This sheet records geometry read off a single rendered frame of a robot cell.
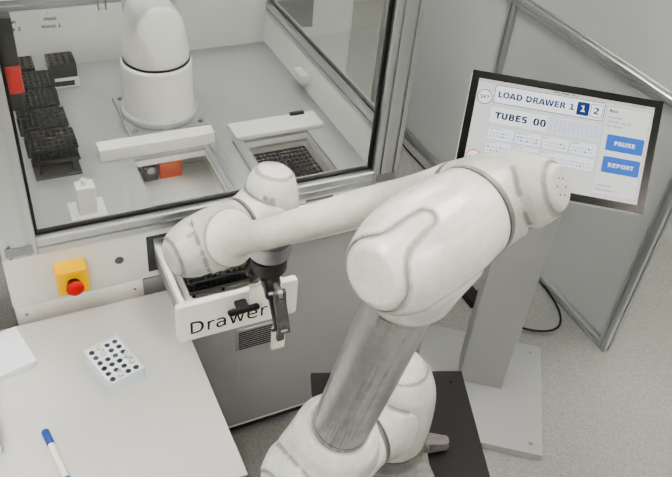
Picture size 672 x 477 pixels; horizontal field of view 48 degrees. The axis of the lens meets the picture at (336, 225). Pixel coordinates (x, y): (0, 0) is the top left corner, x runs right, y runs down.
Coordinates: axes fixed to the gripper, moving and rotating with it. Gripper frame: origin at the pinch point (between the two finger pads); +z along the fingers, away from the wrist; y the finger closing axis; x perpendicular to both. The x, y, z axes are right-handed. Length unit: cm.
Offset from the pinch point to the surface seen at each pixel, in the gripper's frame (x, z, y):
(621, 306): -151, 67, 21
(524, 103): -87, -24, 32
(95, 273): 30.5, 6.1, 34.9
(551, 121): -92, -21, 25
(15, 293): 49, 7, 35
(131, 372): 29.1, 11.5, 6.3
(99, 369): 35.3, 11.5, 9.6
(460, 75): -154, 37, 148
